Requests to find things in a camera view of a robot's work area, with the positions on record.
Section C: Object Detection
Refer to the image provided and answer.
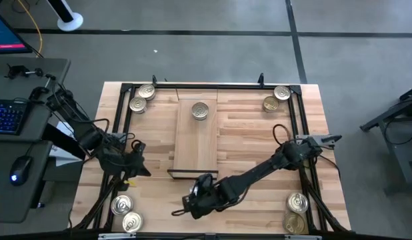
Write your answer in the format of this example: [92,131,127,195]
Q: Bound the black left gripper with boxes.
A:
[107,141,151,183]

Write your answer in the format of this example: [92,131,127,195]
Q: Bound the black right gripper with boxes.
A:
[171,173,233,220]

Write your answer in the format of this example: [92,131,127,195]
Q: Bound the wooden tray board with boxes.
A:
[167,88,220,180]

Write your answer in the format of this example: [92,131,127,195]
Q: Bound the green-label gold seafood can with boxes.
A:
[282,211,307,235]
[261,95,280,113]

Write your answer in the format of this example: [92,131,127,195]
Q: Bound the white paper sheet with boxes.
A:
[49,146,83,167]
[55,121,75,134]

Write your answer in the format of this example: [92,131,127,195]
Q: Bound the black computer mouse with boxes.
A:
[9,155,33,187]

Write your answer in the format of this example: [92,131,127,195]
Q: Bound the black desk clamp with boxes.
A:
[28,73,57,101]
[5,65,43,80]

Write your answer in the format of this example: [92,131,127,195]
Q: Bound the backlit black keyboard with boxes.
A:
[0,99,29,136]

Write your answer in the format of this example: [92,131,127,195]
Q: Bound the grey side desk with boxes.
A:
[0,57,72,224]

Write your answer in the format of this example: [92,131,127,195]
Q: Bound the white round pole stand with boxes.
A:
[45,0,84,33]

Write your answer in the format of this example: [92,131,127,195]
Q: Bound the computer monitor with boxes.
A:
[0,11,33,55]

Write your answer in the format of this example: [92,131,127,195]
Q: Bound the grey metal cart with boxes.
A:
[359,85,412,196]

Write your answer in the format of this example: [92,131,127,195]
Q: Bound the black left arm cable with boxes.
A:
[51,83,137,151]

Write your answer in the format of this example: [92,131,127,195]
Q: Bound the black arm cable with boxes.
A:
[271,123,295,157]
[51,83,137,151]

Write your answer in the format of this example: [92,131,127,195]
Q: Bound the long silver edge bracket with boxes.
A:
[97,233,137,240]
[284,234,323,240]

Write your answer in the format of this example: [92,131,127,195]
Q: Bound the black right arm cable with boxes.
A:
[271,123,295,157]

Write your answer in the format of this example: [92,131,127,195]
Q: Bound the black aluminium table frame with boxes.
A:
[71,81,352,234]

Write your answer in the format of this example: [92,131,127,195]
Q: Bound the yellow floor cable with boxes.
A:
[16,0,43,57]

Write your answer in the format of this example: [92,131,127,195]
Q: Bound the black cart cable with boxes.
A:
[384,116,412,147]

